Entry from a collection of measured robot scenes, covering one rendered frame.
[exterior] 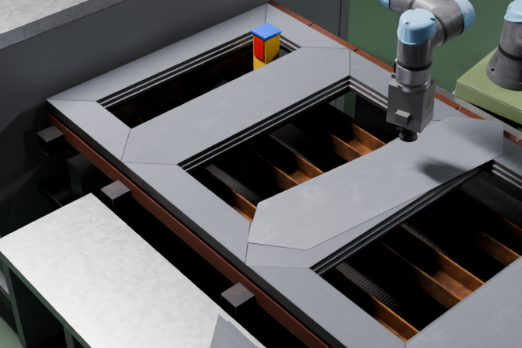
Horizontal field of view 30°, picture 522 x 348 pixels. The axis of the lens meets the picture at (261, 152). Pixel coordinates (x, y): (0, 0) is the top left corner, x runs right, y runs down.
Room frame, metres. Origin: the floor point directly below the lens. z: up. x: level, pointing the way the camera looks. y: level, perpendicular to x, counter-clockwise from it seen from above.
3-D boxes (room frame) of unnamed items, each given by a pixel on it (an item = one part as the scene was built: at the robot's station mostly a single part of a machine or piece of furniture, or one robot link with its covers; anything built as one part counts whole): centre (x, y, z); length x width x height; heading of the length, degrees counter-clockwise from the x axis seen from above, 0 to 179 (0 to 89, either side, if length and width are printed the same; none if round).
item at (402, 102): (1.74, -0.32, 1.02); 0.10 x 0.09 x 0.16; 147
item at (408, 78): (1.74, -0.32, 1.10); 0.08 x 0.08 x 0.05
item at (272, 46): (2.27, -0.02, 0.78); 0.05 x 0.05 x 0.19; 41
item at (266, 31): (2.27, -0.02, 0.88); 0.06 x 0.06 x 0.02; 41
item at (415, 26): (1.74, -0.33, 1.18); 0.09 x 0.08 x 0.11; 131
